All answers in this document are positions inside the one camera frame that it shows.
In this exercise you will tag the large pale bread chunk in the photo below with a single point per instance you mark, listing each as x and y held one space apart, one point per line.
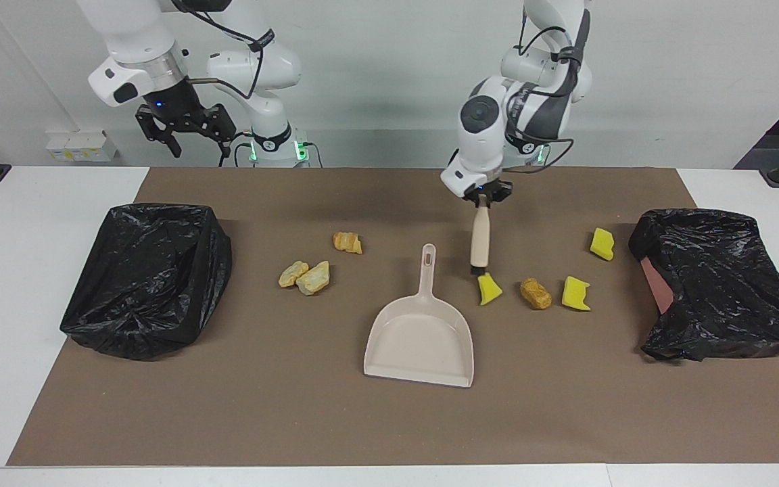
314 279

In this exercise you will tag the golden croissant piece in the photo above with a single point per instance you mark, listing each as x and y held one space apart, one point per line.
347 242

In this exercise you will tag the beige hand brush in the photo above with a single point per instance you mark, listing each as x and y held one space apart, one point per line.
479 240

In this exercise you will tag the brown paper table mat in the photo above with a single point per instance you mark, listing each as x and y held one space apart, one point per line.
295 406

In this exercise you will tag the white wall socket box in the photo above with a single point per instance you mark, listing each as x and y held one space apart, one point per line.
78 147

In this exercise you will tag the bin lined with black bag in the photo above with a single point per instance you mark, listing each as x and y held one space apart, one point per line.
146 284

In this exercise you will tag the small pale bread chunk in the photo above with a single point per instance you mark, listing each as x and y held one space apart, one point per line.
293 274

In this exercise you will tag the crumpled black trash bag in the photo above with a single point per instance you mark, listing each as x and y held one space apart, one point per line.
721 284

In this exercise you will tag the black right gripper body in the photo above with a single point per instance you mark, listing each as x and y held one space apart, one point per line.
176 108

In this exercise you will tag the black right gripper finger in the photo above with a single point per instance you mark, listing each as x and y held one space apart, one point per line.
151 127
224 125

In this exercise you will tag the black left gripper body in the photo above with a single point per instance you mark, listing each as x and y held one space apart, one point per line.
487 191

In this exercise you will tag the pink bin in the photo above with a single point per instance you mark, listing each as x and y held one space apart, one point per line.
656 287

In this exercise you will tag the beige plastic dustpan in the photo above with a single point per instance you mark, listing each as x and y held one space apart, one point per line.
420 338

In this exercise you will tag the brown bread roll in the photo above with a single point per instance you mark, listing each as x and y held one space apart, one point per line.
536 293

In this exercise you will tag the yellow sponge piece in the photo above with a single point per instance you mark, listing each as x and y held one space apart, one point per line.
602 243
489 291
575 293

